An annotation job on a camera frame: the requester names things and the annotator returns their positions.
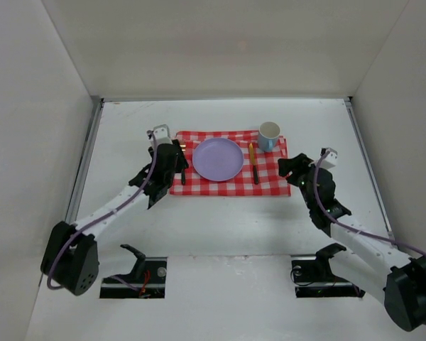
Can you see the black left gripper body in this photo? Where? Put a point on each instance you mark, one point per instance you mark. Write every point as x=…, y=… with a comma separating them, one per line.
x=177, y=156

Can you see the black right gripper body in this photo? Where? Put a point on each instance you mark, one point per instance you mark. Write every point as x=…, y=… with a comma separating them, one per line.
x=299, y=170

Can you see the black handled gold fork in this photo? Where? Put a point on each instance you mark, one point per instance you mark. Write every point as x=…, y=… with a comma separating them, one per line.
x=183, y=162

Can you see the red white checkered cloth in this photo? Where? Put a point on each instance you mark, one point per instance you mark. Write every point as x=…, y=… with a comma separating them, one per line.
x=270, y=183

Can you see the black handled gold knife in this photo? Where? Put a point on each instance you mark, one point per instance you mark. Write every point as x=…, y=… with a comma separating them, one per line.
x=253, y=163

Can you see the lilac plastic plate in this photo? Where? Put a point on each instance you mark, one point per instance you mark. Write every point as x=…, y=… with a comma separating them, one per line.
x=218, y=159

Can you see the blue white ceramic mug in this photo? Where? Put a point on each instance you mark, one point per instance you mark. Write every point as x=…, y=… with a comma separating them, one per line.
x=268, y=135

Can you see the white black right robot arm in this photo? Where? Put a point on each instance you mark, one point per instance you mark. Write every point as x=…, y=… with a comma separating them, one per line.
x=393, y=272

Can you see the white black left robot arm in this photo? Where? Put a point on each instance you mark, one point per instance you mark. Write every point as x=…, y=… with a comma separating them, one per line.
x=71, y=258

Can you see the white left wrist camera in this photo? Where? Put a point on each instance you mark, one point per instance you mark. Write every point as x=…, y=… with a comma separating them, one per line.
x=162, y=134

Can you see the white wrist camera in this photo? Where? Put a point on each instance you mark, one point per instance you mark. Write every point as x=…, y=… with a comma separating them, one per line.
x=329, y=158
x=162, y=134

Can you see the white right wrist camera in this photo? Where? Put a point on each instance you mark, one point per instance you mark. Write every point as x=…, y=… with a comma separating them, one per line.
x=329, y=158

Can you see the right aluminium table rail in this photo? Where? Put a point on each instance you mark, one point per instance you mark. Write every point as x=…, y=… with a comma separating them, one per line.
x=377, y=193

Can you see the aluminium table rail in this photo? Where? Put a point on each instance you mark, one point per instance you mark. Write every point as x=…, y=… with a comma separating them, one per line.
x=75, y=196
x=377, y=193

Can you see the left aluminium table rail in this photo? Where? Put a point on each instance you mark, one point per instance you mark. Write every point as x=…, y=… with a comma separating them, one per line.
x=75, y=196

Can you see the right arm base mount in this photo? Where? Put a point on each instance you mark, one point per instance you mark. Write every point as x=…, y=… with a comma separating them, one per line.
x=313, y=277

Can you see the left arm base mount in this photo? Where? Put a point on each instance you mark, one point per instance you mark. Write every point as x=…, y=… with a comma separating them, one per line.
x=145, y=280

